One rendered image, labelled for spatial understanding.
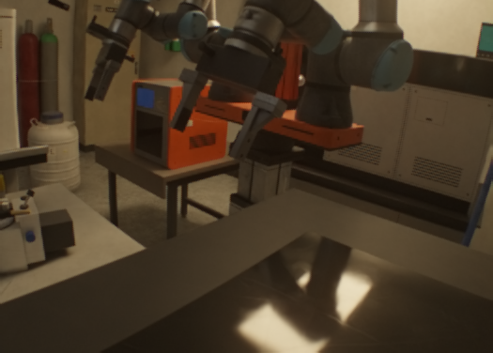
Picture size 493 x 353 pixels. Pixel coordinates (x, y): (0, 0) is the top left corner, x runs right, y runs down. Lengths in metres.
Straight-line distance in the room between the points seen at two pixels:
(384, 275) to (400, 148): 1.57
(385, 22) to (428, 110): 0.98
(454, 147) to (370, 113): 0.44
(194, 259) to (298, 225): 0.08
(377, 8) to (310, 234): 0.61
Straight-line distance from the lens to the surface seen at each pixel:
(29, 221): 0.70
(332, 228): 0.24
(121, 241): 0.80
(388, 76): 0.76
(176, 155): 1.82
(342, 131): 0.85
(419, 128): 1.72
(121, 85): 4.72
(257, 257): 0.20
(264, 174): 1.00
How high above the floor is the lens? 1.30
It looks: 16 degrees down
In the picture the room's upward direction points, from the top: 5 degrees clockwise
